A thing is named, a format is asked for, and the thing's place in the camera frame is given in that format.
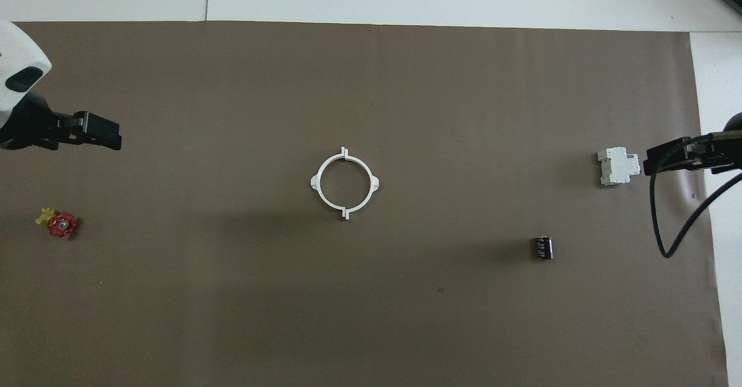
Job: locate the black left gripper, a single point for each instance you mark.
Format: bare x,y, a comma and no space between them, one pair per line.
35,126

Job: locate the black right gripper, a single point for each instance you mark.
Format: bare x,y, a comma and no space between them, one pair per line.
733,143

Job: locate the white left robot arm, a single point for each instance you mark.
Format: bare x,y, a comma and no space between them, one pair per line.
17,45

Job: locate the white circuit breaker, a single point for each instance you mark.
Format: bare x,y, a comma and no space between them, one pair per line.
617,167

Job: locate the red handwheel yellow valve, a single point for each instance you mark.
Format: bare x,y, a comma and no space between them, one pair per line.
61,225

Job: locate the black cylindrical capacitor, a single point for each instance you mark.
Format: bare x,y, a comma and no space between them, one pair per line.
543,248

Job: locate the brown paper mat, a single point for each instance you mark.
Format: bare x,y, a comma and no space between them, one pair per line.
371,86

